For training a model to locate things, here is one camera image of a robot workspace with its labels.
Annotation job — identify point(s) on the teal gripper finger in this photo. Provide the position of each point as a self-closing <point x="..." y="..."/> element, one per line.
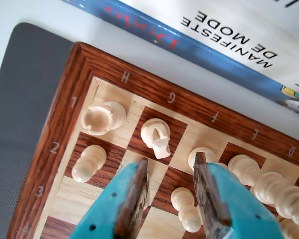
<point x="239" y="206"/>
<point x="102" y="214"/>

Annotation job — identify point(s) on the light wooden knight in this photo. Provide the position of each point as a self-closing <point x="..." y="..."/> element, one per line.
<point x="153" y="132"/>

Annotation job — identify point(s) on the wooden chessboard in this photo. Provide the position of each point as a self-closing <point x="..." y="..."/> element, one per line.
<point x="72" y="196"/>

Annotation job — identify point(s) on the light wooden queen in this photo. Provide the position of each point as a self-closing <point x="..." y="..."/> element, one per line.
<point x="270" y="185"/>

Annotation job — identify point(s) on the light wooden king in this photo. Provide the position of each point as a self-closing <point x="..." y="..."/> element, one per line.
<point x="241" y="168"/>

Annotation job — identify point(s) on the light wooden pawn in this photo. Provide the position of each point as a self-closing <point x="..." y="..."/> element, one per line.
<point x="187" y="211"/>
<point x="88" y="161"/>

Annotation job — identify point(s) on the light wooden bishop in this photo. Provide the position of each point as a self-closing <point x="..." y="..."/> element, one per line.
<point x="210" y="156"/>

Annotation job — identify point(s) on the light wooden rook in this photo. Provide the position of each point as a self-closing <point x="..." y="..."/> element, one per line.
<point x="97" y="122"/>

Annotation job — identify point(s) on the dark grey table mat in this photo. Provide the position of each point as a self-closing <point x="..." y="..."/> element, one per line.
<point x="20" y="124"/>

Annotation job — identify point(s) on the blue picture book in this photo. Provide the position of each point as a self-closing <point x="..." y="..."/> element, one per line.
<point x="214" y="59"/>

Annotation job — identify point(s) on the white Manifeste de Mode book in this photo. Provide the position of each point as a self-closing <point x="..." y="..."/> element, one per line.
<point x="239" y="37"/>

